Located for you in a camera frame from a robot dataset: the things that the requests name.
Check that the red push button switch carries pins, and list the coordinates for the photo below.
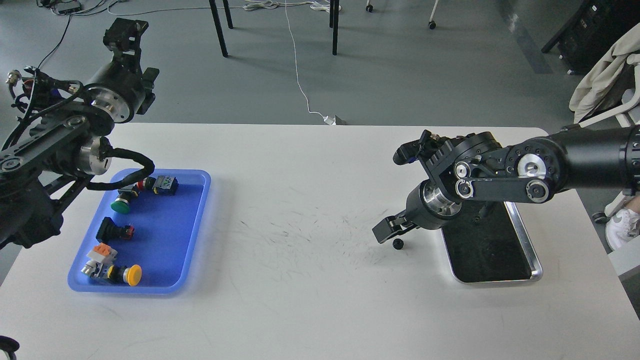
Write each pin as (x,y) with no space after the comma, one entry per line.
(146,184)

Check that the black robot arm image left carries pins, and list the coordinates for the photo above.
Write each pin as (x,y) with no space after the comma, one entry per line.
(60,145)

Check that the black contact block switch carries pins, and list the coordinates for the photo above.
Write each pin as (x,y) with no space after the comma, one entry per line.
(165,185)

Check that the white chair frame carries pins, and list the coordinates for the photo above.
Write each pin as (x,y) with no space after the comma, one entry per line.
(624,115)

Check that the black table leg left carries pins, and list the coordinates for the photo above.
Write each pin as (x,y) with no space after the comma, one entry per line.
(218,23)

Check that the beige jacket on chair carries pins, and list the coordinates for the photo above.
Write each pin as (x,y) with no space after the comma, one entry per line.
(599,81)

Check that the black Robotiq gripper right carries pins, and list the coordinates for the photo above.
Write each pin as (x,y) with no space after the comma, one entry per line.
(426,207)

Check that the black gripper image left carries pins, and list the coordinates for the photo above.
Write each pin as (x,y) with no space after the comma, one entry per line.
(120,88)

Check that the yellow push button switch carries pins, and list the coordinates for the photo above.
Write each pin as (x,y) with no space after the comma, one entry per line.
(113,274)

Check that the black table leg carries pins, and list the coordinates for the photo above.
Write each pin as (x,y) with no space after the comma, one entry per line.
(218,23)
(334,9)

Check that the black red connector switch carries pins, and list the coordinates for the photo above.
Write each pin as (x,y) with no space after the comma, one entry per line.
(108,230)

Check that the orange grey contact block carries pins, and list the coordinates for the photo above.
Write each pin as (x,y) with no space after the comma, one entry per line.
(102,253)

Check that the black table leg right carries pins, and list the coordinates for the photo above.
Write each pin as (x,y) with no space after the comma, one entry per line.
(334,9)

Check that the blue plastic tray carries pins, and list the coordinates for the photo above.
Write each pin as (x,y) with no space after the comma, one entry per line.
(166,231)

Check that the green push button switch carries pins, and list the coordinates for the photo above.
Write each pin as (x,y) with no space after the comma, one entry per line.
(121,204)

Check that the silver metal tray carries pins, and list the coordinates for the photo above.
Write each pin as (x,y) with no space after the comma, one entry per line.
(487,243)

